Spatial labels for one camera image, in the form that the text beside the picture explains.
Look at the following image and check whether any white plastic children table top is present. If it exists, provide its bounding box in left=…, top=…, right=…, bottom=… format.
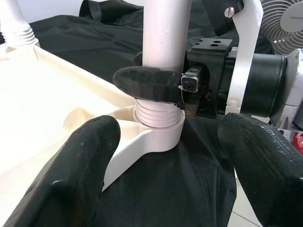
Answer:
left=0, top=44, right=186, bottom=227

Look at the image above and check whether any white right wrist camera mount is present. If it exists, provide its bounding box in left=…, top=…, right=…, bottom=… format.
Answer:
left=180, top=0, right=265, bottom=114

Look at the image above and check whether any black fabric table cover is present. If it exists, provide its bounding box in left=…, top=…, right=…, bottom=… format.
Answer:
left=27, top=0, right=273, bottom=227

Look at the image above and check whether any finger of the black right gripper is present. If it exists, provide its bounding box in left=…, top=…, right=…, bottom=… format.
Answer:
left=134, top=51, right=144, bottom=68
left=113, top=66, right=186, bottom=110

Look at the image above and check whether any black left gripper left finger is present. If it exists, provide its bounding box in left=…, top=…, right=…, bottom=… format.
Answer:
left=0, top=115, right=121, bottom=227

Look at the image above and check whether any white plastic table leg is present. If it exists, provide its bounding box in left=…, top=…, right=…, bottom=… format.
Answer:
left=133, top=0, right=193, bottom=129
left=0, top=0, right=40, bottom=48

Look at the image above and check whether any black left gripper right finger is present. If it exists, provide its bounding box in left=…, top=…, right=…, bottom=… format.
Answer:
left=217, top=113, right=303, bottom=227

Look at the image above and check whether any white round electric fan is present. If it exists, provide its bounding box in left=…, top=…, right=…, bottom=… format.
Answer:
left=258, top=0, right=303, bottom=57

